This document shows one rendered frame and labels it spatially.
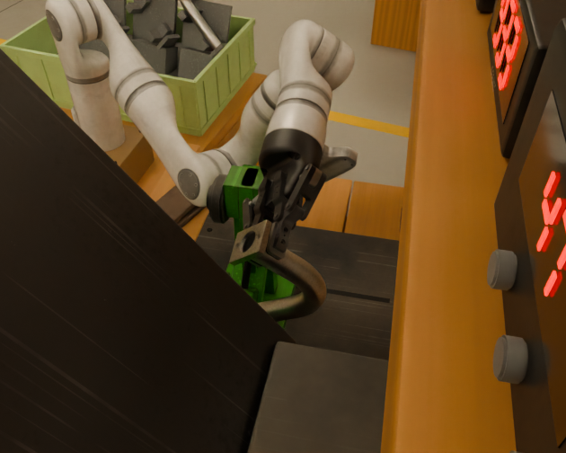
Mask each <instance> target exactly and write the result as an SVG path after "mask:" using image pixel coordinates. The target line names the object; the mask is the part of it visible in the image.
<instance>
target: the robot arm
mask: <svg viewBox="0 0 566 453"><path fill-rule="evenodd" d="M45 13H46V17H47V22H48V24H49V28H50V31H51V34H52V36H53V39H54V41H55V44H56V47H57V53H58V56H59V59H60V61H61V64H62V67H63V68H64V71H65V75H66V80H67V84H68V87H69V91H70V94H71V97H72V101H73V104H74V106H73V108H72V109H71V112H72V116H73V119H74V122H75V123H76V124H77V125H78V126H79V127H80V128H81V129H82V130H83V131H84V132H85V133H86V134H87V135H88V136H89V137H90V138H91V139H92V140H93V141H94V142H95V143H96V144H97V145H98V146H99V147H100V148H101V149H102V150H103V151H104V152H107V151H111V150H113V149H116V148H118V147H120V146H121V145H122V144H123V143H124V141H125V132H124V128H123V124H122V119H121V115H120V110H119V106H120V107H121V109H122V110H123V111H124V112H125V113H126V114H127V115H128V117H129V118H130V119H131V120H132V121H133V123H134V124H135V125H136V126H137V128H138V129H139V131H140V132H141V133H142V135H143V136H144V137H145V139H146V140H147V142H148V143H149V145H150V146H151V147H152V148H153V149H154V151H155V152H156V154H157V155H158V157H159V159H160V160H161V162H162V163H163V165H164V167H165V169H166V171H167V172H168V174H170V176H171V178H172V180H173V181H174V183H175V185H176V186H177V188H178V189H179V191H180V192H181V194H182V195H183V196H184V197H185V198H186V199H187V200H188V201H189V202H190V203H191V204H193V205H195V206H197V207H206V206H207V194H208V188H209V186H210V185H212V184H213V182H214V180H215V179H216V177H218V175H220V174H228V173H229V170H230V168H231V166H232V165H237V166H243V164H250V165H256V164H257V163H258V161H259V166H260V169H261V171H262V174H263V180H262V182H261V185H260V186H259V189H258V195H257V196H256V197H255V198H254V199H253V200H250V199H249V198H246V199H245V200H244V201H243V230H244V229H247V228H249V227H252V226H254V225H256V224H259V223H260V222H262V221H264V219H267V220H268V221H270V222H271V223H272V224H271V228H270V234H269V239H268V243H267V247H266V253H267V254H268V255H270V256H272V257H273V258H275V259H277V260H280V259H283V258H284V257H285V254H286V250H287V246H288V241H289V237H290V233H291V230H293V229H294V228H295V227H296V222H297V221H298V220H299V219H300V220H301V221H304V220H305V219H306V218H307V216H308V214H309V212H310V210H311V208H312V206H313V205H314V202H315V200H316V198H317V196H318V194H319V192H320V190H321V188H322V187H323V185H324V183H325V182H328V181H329V180H331V179H333V178H335V177H337V176H339V175H341V174H343V173H346V172H347V171H349V170H351V169H352V168H354V167H355V166H356V163H357V159H358V153H357V152H356V151H355V150H353V149H352V148H350V147H328V146H326V145H325V144H324V143H325V139H326V128H327V121H328V118H329V113H330V109H331V105H332V91H333V90H334V89H336V88H337V87H339V86H340V85H341V84H342V83H343V82H344V81H345V80H346V79H347V78H348V77H349V75H350V73H351V71H352V68H353V66H354V61H355V57H354V52H353V50H352V48H351V47H350V46H349V45H348V44H347V43H345V42H344V41H342V40H340V39H339V38H337V37H336V36H334V35H333V34H331V33H330V32H329V31H327V30H325V29H324V28H323V27H322V26H320V25H319V24H317V23H316V22H313V21H311V20H307V19H302V20H298V21H296V22H294V23H292V24H291V25H290V26H289V27H288V28H287V30H286V31H285V33H284V35H283V37H282V40H281V42H280V46H279V69H278V70H275V71H273V72H271V73H270V74H269V75H268V76H267V78H266V79H265V80H264V81H263V83H262V84H261V85H260V87H259V88H258V89H257V90H256V92H255V93H254V94H253V95H252V97H251V98H250V100H249V101H248V102H247V103H246V105H245V107H244V109H243V114H242V117H241V123H240V128H239V130H238V132H237V133H236V134H235V136H234V137H233V138H232V139H230V140H229V141H228V142H227V143H226V144H224V145H223V146H222V147H220V148H219V149H211V150H208V151H205V152H202V153H198V154H197V153H196V152H194V151H193V150H192V149H191V148H190V146H189V145H188V144H187V143H186V141H185V140H184V138H183V137H182V136H181V134H180V132H179V130H178V128H177V122H176V109H175V101H174V98H173V95H172V92H171V90H170V89H169V87H168V86H167V84H166V83H165V82H164V81H163V79H162V78H161V77H160V76H159V75H158V74H157V73H156V72H155V70H154V69H153V68H152V67H151V66H150V65H149V64H148V62H147V61H146V60H145V59H144V57H143V56H142V55H141V54H140V52H139V51H138V50H137V48H136V47H135V46H134V45H133V43H132V42H131V41H130V39H129V38H128V36H127V35H126V33H125V32H124V31H123V30H122V28H121V27H120V25H119V23H118V22H117V20H116V19H115V17H114V16H113V14H112V13H111V11H110V9H109V8H108V6H107V5H106V4H105V3H104V2H103V0H48V1H47V2H46V4H45ZM98 39H99V40H102V41H103V42H104V44H105V45H106V46H107V48H108V50H109V52H110V60H109V59H108V57H107V56H106V55H105V54H103V53H102V52H100V51H97V50H92V49H79V45H81V44H84V43H86V42H89V41H92V40H98ZM303 197H304V198H305V203H304V205H303V207H302V204H303ZM272 212H274V213H272Z"/></svg>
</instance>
